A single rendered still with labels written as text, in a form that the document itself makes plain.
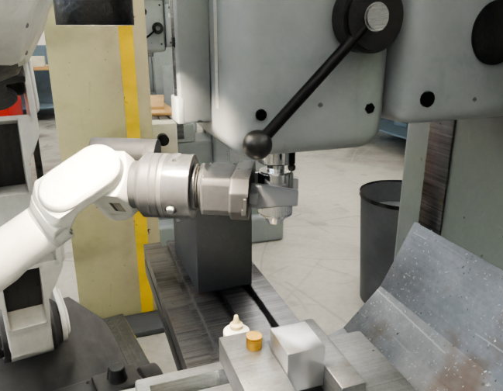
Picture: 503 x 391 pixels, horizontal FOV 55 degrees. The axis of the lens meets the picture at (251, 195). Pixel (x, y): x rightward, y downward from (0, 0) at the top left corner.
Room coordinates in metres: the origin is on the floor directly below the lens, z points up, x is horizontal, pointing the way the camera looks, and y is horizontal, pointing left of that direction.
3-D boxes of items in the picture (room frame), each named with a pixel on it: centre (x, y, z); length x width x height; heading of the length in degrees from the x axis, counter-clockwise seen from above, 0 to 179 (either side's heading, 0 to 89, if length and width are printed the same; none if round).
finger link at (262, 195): (0.59, -0.03, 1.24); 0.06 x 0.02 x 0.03; 85
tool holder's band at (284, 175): (0.62, -0.03, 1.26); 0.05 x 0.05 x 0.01
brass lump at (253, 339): (0.56, 0.00, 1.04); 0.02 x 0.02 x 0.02
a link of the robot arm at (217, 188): (0.62, 0.06, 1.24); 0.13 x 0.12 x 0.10; 175
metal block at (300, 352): (0.54, -0.06, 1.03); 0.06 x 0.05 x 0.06; 19
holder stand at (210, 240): (1.01, 0.09, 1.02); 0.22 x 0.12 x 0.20; 21
